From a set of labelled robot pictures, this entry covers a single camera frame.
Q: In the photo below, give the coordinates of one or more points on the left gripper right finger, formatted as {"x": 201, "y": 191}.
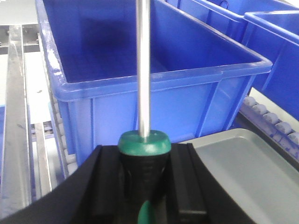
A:
{"x": 193, "y": 196}

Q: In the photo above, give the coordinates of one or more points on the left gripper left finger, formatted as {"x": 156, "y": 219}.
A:
{"x": 88, "y": 196}

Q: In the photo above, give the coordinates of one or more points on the green black screwdriver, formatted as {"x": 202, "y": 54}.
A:
{"x": 144, "y": 153}

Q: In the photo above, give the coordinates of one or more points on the grey metal tray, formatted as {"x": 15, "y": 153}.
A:
{"x": 253, "y": 173}

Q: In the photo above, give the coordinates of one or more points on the blue bin before tray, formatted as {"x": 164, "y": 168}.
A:
{"x": 199, "y": 76}

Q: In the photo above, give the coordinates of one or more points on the white roller conveyor track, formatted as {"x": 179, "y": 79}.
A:
{"x": 268, "y": 122}

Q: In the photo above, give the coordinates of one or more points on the blue bin right near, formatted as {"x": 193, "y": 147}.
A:
{"x": 275, "y": 35}

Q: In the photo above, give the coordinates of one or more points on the blue bin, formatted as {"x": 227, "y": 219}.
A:
{"x": 275, "y": 35}
{"x": 227, "y": 16}

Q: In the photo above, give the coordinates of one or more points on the blue bin right far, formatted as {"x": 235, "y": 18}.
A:
{"x": 227, "y": 16}

